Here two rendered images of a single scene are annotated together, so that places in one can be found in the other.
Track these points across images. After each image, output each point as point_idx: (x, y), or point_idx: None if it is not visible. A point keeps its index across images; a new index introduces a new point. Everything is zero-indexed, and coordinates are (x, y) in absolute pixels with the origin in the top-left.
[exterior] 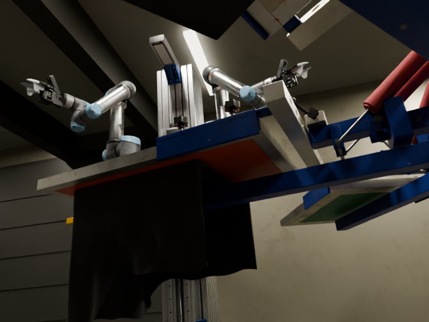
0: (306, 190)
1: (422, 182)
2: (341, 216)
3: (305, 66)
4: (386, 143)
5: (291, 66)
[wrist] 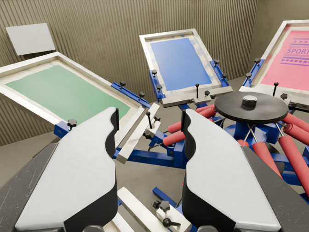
0: None
1: (194, 231)
2: None
3: (110, 121)
4: (174, 223)
5: (298, 211)
